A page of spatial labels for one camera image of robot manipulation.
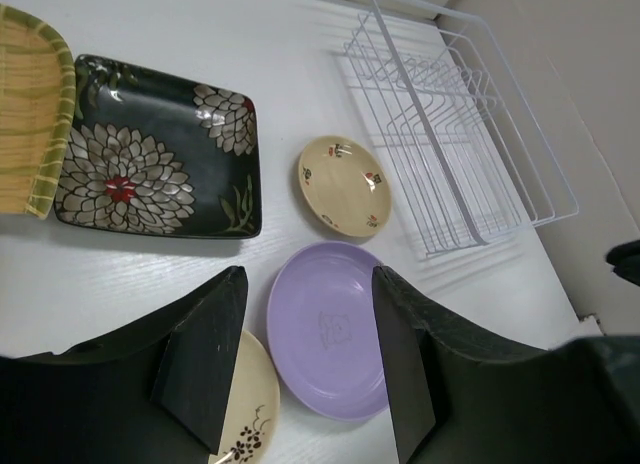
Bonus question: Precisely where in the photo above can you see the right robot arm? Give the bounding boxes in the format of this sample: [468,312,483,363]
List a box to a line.
[605,240,640,286]

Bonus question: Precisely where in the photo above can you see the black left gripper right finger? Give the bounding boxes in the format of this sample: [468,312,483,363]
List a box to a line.
[371,266,639,463]

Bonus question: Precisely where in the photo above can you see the white wire dish rack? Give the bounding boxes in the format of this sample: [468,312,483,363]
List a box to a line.
[344,0,579,255]

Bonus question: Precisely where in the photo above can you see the purple round plate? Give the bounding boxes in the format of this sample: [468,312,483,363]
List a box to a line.
[266,241,389,422]

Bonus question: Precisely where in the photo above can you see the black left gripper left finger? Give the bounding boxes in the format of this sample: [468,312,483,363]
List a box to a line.
[1,266,248,463]

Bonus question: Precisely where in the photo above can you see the cream plate with red flowers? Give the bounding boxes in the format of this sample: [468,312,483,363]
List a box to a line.
[297,135,392,239]

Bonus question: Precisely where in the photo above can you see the yellow bamboo pattern tray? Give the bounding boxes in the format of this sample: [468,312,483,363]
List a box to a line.
[1,4,76,219]

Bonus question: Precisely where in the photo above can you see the black square floral plate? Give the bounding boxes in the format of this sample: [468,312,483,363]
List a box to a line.
[54,54,262,239]

